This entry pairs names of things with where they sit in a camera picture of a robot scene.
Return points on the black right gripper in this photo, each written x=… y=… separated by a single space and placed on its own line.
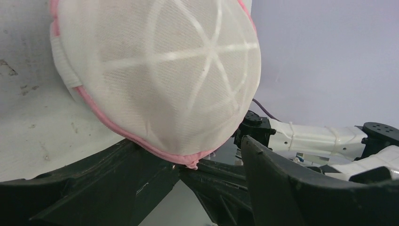
x=222 y=188

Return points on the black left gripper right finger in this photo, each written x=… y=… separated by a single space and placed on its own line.
x=284 y=193

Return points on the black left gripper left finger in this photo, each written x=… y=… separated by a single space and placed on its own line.
x=118 y=186

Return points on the white mesh bag pink zipper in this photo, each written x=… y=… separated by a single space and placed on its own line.
x=176 y=77

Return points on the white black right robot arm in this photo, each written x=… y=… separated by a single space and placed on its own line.
x=364 y=154

